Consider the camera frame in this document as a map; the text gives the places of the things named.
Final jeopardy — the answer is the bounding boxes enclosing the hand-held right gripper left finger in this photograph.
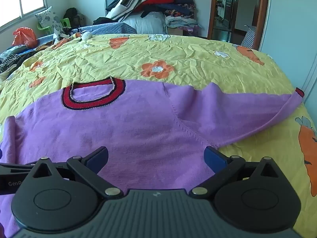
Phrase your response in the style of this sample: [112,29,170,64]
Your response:
[30,146,124,200]

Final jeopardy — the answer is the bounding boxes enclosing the blue quilt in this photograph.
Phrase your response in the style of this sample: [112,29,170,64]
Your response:
[37,22,138,45]

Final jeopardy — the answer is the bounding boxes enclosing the pile of mixed clothes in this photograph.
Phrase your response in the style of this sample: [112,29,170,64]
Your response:
[95,0,201,34]

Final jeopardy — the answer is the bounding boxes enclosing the yellow floral bedspread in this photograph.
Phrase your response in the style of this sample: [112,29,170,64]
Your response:
[0,33,317,238]

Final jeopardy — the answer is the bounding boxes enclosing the wooden door frame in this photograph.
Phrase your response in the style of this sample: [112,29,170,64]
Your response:
[207,0,270,51]

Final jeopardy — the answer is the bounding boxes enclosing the black backpack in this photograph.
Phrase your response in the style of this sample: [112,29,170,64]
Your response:
[64,7,85,28]

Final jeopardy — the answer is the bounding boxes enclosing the purple knit sweater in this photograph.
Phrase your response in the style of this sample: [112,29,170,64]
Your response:
[0,76,306,231]

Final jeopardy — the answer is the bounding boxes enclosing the dark striped clothes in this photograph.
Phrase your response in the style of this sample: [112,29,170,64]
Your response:
[0,45,40,73]

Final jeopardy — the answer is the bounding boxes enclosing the floral pillow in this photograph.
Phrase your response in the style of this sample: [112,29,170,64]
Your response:
[35,6,62,33]

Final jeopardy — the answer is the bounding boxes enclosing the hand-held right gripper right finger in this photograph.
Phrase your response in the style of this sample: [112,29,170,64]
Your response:
[189,146,285,200]

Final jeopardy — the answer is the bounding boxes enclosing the white wardrobe door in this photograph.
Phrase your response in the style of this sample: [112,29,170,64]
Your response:
[258,0,317,109]

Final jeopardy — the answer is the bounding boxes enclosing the green plastic chair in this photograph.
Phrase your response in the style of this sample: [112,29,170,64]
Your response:
[37,17,71,34]

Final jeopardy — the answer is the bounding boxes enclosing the checkered bag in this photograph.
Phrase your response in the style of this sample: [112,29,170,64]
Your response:
[241,25,257,49]

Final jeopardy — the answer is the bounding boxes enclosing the orange plastic bag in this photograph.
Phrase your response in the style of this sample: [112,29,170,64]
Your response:
[12,27,38,48]

